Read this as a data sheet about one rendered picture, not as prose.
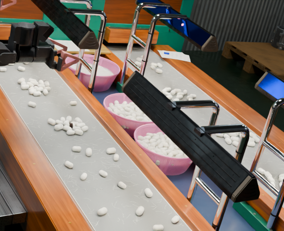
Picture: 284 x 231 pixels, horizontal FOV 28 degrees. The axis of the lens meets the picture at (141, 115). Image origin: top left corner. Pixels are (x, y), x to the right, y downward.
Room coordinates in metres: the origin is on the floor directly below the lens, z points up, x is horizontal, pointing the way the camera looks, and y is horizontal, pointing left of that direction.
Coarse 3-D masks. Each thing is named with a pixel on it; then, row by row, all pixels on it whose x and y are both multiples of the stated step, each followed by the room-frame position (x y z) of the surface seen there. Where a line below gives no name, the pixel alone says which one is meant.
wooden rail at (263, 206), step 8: (104, 56) 2.77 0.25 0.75; (112, 56) 2.75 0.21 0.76; (120, 64) 2.67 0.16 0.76; (120, 72) 2.61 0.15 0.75; (128, 72) 2.59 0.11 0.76; (264, 192) 1.75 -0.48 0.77; (256, 200) 1.72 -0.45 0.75; (264, 200) 1.70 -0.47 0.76; (272, 200) 1.71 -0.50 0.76; (256, 208) 1.71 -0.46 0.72; (264, 208) 1.68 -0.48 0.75; (272, 208) 1.66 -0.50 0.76; (264, 216) 1.67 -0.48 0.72; (280, 216) 1.63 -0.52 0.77; (280, 224) 1.61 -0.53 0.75
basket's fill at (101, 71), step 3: (90, 63) 2.67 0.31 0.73; (72, 66) 2.57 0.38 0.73; (75, 66) 2.58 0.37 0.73; (99, 66) 2.66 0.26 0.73; (75, 69) 2.56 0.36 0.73; (81, 69) 2.57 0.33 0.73; (84, 69) 2.56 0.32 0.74; (99, 69) 2.63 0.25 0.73; (102, 69) 2.64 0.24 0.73; (105, 69) 2.65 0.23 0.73; (84, 72) 2.55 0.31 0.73; (87, 72) 2.53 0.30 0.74; (99, 72) 2.57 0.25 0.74; (102, 72) 2.58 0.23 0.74; (105, 72) 2.59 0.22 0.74; (108, 72) 2.62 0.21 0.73; (96, 75) 2.53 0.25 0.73; (99, 75) 2.54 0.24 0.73; (102, 75) 2.56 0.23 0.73; (105, 75) 2.56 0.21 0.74; (108, 75) 2.59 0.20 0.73; (84, 78) 2.47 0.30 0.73
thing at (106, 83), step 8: (88, 56) 2.69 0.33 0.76; (104, 64) 2.68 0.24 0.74; (112, 64) 2.66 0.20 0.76; (72, 72) 2.47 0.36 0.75; (112, 72) 2.63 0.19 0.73; (80, 80) 2.46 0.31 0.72; (88, 80) 2.45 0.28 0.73; (96, 80) 2.45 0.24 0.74; (104, 80) 2.47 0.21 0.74; (112, 80) 2.52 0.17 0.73; (96, 88) 2.47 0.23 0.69; (104, 88) 2.50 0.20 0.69
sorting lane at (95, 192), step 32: (32, 64) 2.47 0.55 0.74; (32, 96) 2.14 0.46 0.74; (64, 96) 2.21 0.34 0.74; (32, 128) 1.87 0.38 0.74; (96, 128) 1.99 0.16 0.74; (64, 160) 1.70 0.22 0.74; (96, 160) 1.75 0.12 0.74; (128, 160) 1.80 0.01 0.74; (96, 192) 1.55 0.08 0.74; (128, 192) 1.59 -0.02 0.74; (96, 224) 1.39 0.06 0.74; (128, 224) 1.43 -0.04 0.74; (160, 224) 1.46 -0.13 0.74
